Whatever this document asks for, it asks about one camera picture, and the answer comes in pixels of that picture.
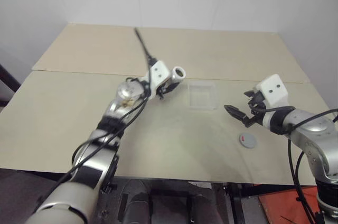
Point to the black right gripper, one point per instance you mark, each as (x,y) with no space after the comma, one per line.
(256,106)

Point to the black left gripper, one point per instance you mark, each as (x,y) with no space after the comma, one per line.
(163,90)

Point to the grey round lid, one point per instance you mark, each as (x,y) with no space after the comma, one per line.
(247,140)

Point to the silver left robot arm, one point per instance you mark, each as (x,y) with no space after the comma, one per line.
(87,160)

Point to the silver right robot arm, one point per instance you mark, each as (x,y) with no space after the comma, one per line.
(314,134)

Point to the clear plastic container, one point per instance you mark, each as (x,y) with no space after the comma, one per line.
(202,95)

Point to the orange floor mat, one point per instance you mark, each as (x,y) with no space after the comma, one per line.
(287,203)

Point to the dark furniture piece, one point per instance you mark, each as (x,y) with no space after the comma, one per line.
(5,86)

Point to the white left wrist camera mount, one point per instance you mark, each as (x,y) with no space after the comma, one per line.
(158,74)

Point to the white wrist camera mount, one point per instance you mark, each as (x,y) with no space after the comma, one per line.
(158,74)
(273,89)

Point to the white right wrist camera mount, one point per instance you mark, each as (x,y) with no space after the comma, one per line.
(273,89)

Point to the black table frame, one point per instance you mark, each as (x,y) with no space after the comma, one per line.
(236,199)

